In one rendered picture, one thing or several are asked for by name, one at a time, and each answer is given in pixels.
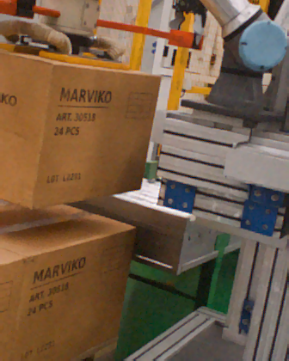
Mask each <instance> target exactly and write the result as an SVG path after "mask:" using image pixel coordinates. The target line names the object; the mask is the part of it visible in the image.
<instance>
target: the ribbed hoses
mask: <svg viewBox="0 0 289 361"><path fill-rule="evenodd" d="M0 34H1V35H2V36H4V38H5V39H6V40H7V42H11V43H17V42H18V40H19V39H20V38H19V35H18V34H23V35H24V34H25V35H27V36H32V37H35V38H39V39H40V40H44V41H45V42H48V43H50V44H54V45H55V46H56V47H57V51H58V52H62V53H68V54H70V53H71V52H72V49H71V43H70V42H69V39H68V37H67V36H66V35H65V34H63V33H60V32H58V31H55V30H53V28H50V27H48V26H45V25H43V24H39V23H35V22H34V23H32V22H30V23H29V22H25V21H17V20H16V19H8V20H7V21H2V22H0ZM96 37H97V42H96V43H95V45H96V46H95V48H101V49H104V50H108V51H107V52H106V59H110V60H115V61H116V59H117V58H118V57H120V56H123V53H124V52H125V47H124V46H123V44H122V43H121V42H119V41H118V40H113V39H110V38H108V37H107V38H106V37H102V36H101V37H100V35H96Z"/></svg>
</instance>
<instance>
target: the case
mask: <svg viewBox="0 0 289 361"><path fill-rule="evenodd" d="M161 82H162V77H161V76H156V75H152V74H151V73H146V72H142V71H137V70H116V69H108V68H100V67H93V66H91V65H85V64H69V63H64V62H59V61H54V60H51V59H50V58H42V57H39V55H36V54H28V53H21V52H15V51H10V50H5V49H1V48H0V200H2V201H5V202H9V203H11V204H14V205H17V206H20V207H22V208H26V209H28V210H35V209H39V208H46V206H51V205H61V204H67V203H71V202H77V201H82V200H88V199H97V197H103V196H108V195H114V194H119V193H129V192H134V191H140V190H141V188H142V182H143V178H144V173H145V164H146V157H147V153H149V148H150V142H151V134H152V128H153V123H154V118H155V112H156V108H157V98H158V93H159V88H161Z"/></svg>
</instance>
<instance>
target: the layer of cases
mask: <svg viewBox="0 0 289 361"><path fill-rule="evenodd" d="M135 233H137V227H133V226H131V225H128V224H126V223H122V222H119V221H116V220H113V219H110V218H107V217H102V216H98V215H96V214H93V213H90V212H86V211H81V209H78V208H75V207H72V206H68V205H63V204H61V205H51V206H46V208H39V209H35V210H28V209H26V208H22V207H20V206H17V205H14V204H11V203H9V202H5V201H2V200H0V361H68V360H70V359H72V358H75V357H77V356H79V355H81V354H83V353H84V352H86V351H88V350H89V349H91V348H93V347H95V346H98V345H100V344H102V342H104V341H107V340H110V339H112V338H113V337H115V336H118V332H119V327H120V318H121V311H122V306H123V301H124V295H125V291H126V285H127V280H128V274H129V270H130V264H131V258H132V249H133V243H134V238H135Z"/></svg>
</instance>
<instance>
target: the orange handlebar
mask: <svg viewBox="0 0 289 361"><path fill-rule="evenodd" d="M12 4H13V3H12V1H11V0H0V8H1V6H3V7H8V9H9V7H11V6H12ZM34 12H35V14H37V15H48V16H53V17H59V16H60V13H59V11H57V10H54V9H49V8H46V7H41V6H37V5H36V6H35V11H34ZM96 24H97V27H99V26H100V28H111V29H117V30H121V31H127V32H133V33H139V34H144V35H149V36H152V37H157V38H162V39H166V40H173V41H178V42H183V39H184V36H182V34H174V33H171V32H166V31H163V30H158V29H154V28H146V27H140V26H134V24H129V23H123V22H117V21H107V20H101V19H97V23H96Z"/></svg>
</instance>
